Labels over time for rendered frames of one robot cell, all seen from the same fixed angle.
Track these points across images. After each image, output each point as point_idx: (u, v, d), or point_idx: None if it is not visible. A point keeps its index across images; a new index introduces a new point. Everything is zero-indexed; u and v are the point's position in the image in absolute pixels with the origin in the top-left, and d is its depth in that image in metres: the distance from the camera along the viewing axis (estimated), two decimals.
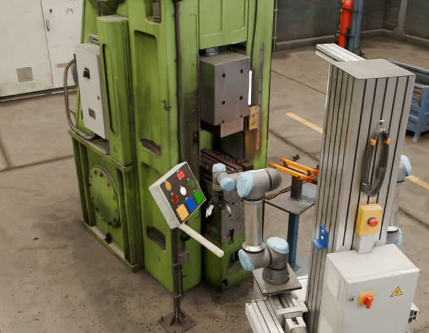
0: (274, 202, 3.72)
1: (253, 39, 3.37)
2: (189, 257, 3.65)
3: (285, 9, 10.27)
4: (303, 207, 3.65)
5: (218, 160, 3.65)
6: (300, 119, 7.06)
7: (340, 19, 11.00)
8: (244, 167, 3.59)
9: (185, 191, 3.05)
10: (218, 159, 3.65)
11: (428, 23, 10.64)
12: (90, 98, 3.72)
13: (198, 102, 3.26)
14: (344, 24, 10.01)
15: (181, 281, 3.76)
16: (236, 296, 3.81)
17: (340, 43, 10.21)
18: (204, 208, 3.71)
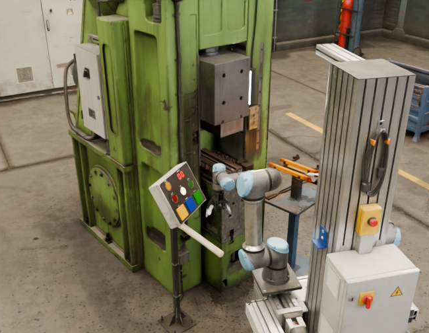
0: (274, 202, 3.72)
1: (253, 39, 3.37)
2: (189, 257, 3.65)
3: (285, 9, 10.27)
4: (303, 207, 3.65)
5: (218, 160, 3.65)
6: (300, 119, 7.06)
7: (340, 19, 11.00)
8: (244, 167, 3.59)
9: (185, 191, 3.05)
10: (218, 159, 3.65)
11: (428, 23, 10.64)
12: (90, 98, 3.72)
13: (198, 102, 3.26)
14: (344, 24, 10.01)
15: (181, 281, 3.76)
16: (236, 296, 3.81)
17: (340, 43, 10.21)
18: (204, 208, 3.71)
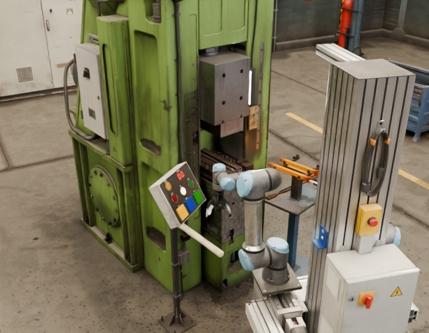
0: (274, 202, 3.72)
1: (253, 39, 3.37)
2: (189, 257, 3.65)
3: (285, 9, 10.27)
4: (303, 207, 3.65)
5: (218, 160, 3.65)
6: (300, 119, 7.06)
7: (340, 19, 11.00)
8: (244, 167, 3.59)
9: (185, 191, 3.05)
10: (218, 159, 3.65)
11: (428, 23, 10.64)
12: (90, 98, 3.72)
13: (198, 102, 3.26)
14: (344, 24, 10.01)
15: (181, 281, 3.76)
16: (236, 296, 3.81)
17: (340, 43, 10.21)
18: (204, 208, 3.71)
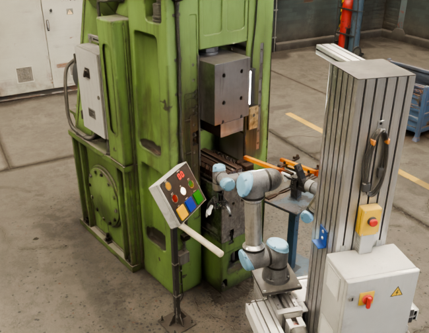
0: (274, 202, 3.72)
1: (253, 39, 3.37)
2: (189, 257, 3.65)
3: (285, 9, 10.27)
4: (303, 207, 3.65)
5: (218, 160, 3.65)
6: (300, 119, 7.06)
7: (340, 19, 11.00)
8: (244, 167, 3.59)
9: (185, 191, 3.05)
10: (218, 159, 3.65)
11: (428, 23, 10.64)
12: (90, 98, 3.72)
13: (198, 102, 3.26)
14: (344, 24, 10.01)
15: (181, 281, 3.76)
16: (236, 296, 3.81)
17: (340, 43, 10.21)
18: (204, 208, 3.71)
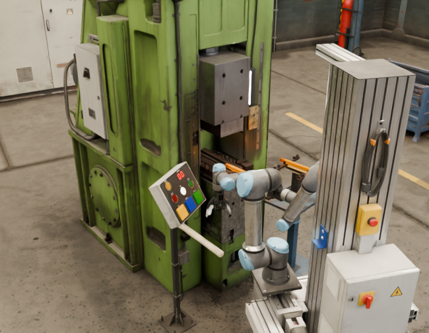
0: (274, 202, 3.72)
1: (253, 39, 3.37)
2: (189, 257, 3.65)
3: (285, 9, 10.27)
4: (303, 207, 3.65)
5: (218, 160, 3.65)
6: (300, 119, 7.06)
7: (340, 19, 11.00)
8: (244, 167, 3.59)
9: (185, 191, 3.05)
10: (218, 159, 3.65)
11: (428, 23, 10.64)
12: (90, 98, 3.72)
13: (198, 102, 3.26)
14: (344, 24, 10.01)
15: (181, 281, 3.76)
16: (236, 296, 3.81)
17: (340, 43, 10.21)
18: (204, 208, 3.71)
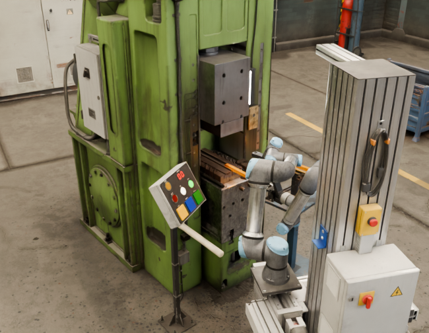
0: (274, 202, 3.72)
1: (253, 39, 3.37)
2: (189, 257, 3.65)
3: (285, 9, 10.27)
4: (303, 207, 3.65)
5: (218, 160, 3.65)
6: (300, 119, 7.06)
7: (340, 19, 11.00)
8: (244, 167, 3.59)
9: (185, 191, 3.05)
10: (218, 159, 3.65)
11: (428, 23, 10.64)
12: (90, 98, 3.72)
13: (198, 102, 3.26)
14: (344, 24, 10.01)
15: (181, 281, 3.76)
16: (236, 296, 3.81)
17: (340, 43, 10.21)
18: (204, 208, 3.71)
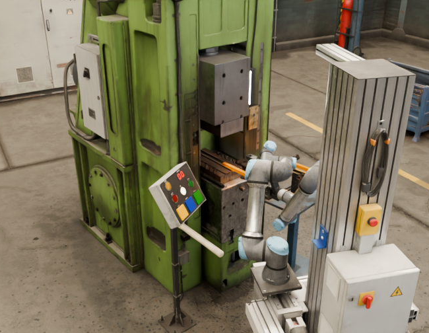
0: (274, 202, 3.72)
1: (253, 39, 3.37)
2: (189, 257, 3.65)
3: (285, 9, 10.27)
4: (303, 207, 3.65)
5: (218, 160, 3.65)
6: (300, 119, 7.06)
7: (340, 19, 11.00)
8: (244, 167, 3.59)
9: (185, 191, 3.05)
10: (218, 159, 3.65)
11: (428, 23, 10.64)
12: (90, 98, 3.72)
13: (198, 102, 3.26)
14: (344, 24, 10.01)
15: (181, 281, 3.76)
16: (236, 296, 3.81)
17: (340, 43, 10.21)
18: (204, 208, 3.71)
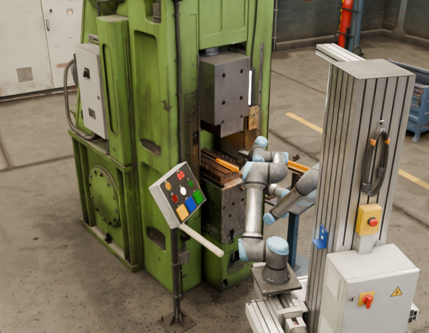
0: (274, 202, 3.72)
1: (253, 39, 3.37)
2: (189, 257, 3.65)
3: (285, 9, 10.27)
4: (303, 207, 3.65)
5: None
6: (300, 119, 7.06)
7: (340, 19, 11.00)
8: None
9: (185, 191, 3.05)
10: None
11: (428, 23, 10.64)
12: (90, 98, 3.72)
13: (198, 102, 3.26)
14: (344, 24, 10.01)
15: (181, 281, 3.76)
16: (236, 296, 3.81)
17: (340, 43, 10.21)
18: (204, 208, 3.71)
